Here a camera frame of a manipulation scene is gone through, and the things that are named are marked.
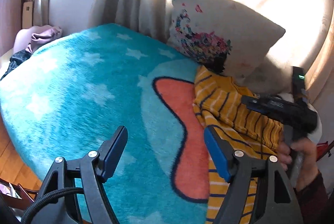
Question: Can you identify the white floral butterfly pillow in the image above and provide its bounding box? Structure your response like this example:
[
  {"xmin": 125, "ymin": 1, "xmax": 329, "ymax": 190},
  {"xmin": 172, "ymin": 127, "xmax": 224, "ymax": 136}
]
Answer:
[{"xmin": 168, "ymin": 0, "xmax": 285, "ymax": 78}]

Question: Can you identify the purple garment on chair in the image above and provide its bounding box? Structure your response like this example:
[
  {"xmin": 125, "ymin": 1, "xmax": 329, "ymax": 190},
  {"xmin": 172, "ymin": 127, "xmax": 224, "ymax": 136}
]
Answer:
[{"xmin": 25, "ymin": 27, "xmax": 62, "ymax": 54}]

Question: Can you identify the light grey plush pillow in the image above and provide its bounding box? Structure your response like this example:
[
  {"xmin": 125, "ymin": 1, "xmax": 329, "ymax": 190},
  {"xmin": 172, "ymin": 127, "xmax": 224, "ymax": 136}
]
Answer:
[{"xmin": 277, "ymin": 93, "xmax": 322, "ymax": 144}]

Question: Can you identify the red cushion at bedside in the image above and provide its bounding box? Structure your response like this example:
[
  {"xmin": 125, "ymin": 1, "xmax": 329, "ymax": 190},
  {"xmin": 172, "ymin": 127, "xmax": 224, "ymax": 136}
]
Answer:
[{"xmin": 316, "ymin": 141, "xmax": 334, "ymax": 161}]

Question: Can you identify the yellow striped small shirt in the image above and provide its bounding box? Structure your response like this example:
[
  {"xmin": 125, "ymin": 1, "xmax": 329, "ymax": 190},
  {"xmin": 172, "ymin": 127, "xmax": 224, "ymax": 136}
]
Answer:
[{"xmin": 193, "ymin": 66, "xmax": 284, "ymax": 223}]

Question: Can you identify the teal fleece cartoon blanket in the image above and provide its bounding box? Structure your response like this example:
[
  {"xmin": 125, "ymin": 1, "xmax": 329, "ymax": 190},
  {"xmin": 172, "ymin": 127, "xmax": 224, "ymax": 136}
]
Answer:
[{"xmin": 1, "ymin": 24, "xmax": 209, "ymax": 223}]

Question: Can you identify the black jacket on chair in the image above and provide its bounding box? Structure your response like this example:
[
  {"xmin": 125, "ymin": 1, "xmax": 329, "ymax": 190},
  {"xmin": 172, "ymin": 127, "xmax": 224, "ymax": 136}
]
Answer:
[{"xmin": 1, "ymin": 50, "xmax": 32, "ymax": 80}]

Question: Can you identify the pink desk chair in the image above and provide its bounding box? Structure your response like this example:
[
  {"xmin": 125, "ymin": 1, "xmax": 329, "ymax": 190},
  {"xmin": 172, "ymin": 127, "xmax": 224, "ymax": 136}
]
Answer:
[{"xmin": 0, "ymin": 24, "xmax": 53, "ymax": 68}]

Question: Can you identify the cardboard panel by window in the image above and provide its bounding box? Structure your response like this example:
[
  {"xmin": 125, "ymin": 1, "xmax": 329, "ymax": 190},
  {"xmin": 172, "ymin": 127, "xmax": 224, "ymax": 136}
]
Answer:
[{"xmin": 22, "ymin": 1, "xmax": 33, "ymax": 29}]

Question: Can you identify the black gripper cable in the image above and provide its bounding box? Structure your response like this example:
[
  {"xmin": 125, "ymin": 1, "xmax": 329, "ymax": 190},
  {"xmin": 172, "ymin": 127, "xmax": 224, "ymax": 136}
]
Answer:
[{"xmin": 20, "ymin": 186, "xmax": 85, "ymax": 224}]

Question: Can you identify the person right hand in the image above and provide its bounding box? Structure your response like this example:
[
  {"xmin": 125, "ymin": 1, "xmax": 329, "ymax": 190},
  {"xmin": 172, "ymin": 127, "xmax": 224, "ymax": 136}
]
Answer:
[{"xmin": 277, "ymin": 136, "xmax": 319, "ymax": 192}]

